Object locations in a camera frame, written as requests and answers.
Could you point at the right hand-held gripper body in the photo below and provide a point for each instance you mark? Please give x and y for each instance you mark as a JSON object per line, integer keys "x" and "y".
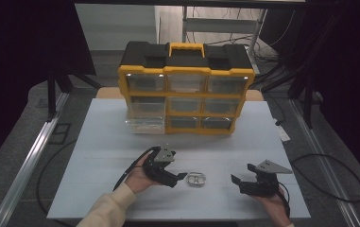
{"x": 273, "y": 167}

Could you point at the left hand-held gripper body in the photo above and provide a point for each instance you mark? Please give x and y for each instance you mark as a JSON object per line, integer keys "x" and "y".
{"x": 163, "y": 154}

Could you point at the silver metal buckle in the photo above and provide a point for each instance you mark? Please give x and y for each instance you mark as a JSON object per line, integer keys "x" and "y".
{"x": 199, "y": 183}

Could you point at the clear plastic drawer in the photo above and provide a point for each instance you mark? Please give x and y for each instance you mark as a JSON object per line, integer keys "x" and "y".
{"x": 228, "y": 84}
{"x": 184, "y": 122}
{"x": 185, "y": 104}
{"x": 187, "y": 83}
{"x": 222, "y": 106}
{"x": 216, "y": 123}
{"x": 146, "y": 126}
{"x": 145, "y": 83}

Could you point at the yellow black drawer organizer cabinet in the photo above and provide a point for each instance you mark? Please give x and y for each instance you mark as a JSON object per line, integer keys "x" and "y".
{"x": 143, "y": 55}

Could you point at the person's left hand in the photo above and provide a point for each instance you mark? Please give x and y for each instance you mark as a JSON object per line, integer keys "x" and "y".
{"x": 138, "y": 179}

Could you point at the person's right hand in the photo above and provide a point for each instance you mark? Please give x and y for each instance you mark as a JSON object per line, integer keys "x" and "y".
{"x": 273, "y": 206}

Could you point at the white power strip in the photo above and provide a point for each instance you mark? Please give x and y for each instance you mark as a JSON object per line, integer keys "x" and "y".
{"x": 283, "y": 132}

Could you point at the black metal stand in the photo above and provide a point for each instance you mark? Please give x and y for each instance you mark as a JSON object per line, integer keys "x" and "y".
{"x": 51, "y": 91}
{"x": 309, "y": 104}

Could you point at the wooden table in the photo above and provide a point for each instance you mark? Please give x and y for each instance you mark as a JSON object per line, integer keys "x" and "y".
{"x": 108, "y": 93}

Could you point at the dark curtain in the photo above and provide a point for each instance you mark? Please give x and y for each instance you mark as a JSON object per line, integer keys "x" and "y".
{"x": 17, "y": 63}
{"x": 351, "y": 78}

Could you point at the grey metal shelf rack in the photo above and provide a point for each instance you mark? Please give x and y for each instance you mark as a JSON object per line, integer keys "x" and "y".
{"x": 218, "y": 25}

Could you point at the aluminium floor rail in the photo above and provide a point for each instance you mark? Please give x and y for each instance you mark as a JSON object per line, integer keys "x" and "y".
{"x": 325, "y": 164}
{"x": 26, "y": 167}

